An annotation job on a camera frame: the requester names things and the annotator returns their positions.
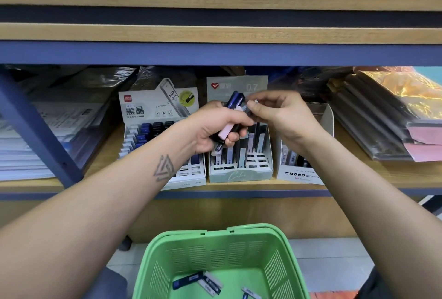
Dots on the person's right hand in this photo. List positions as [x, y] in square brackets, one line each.
[290, 119]

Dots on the person's left hand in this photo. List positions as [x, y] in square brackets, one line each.
[211, 128]

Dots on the white display box red label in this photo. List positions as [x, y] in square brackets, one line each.
[186, 174]

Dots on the clear plastic display box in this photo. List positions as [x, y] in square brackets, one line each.
[300, 174]

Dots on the pale green display box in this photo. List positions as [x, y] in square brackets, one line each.
[259, 167]

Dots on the green plastic basket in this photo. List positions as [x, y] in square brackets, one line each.
[221, 240]

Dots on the pile of lead cases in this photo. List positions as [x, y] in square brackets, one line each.
[207, 283]

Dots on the person's left forearm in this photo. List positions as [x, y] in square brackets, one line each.
[76, 230]

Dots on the person's right forearm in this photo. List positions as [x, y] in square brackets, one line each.
[387, 219]

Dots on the dark plastic-wrapped packs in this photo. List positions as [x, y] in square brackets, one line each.
[400, 112]

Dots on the stack of wrapped paper packs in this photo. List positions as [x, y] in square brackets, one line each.
[48, 126]

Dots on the colourful printed mat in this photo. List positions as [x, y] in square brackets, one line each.
[335, 294]

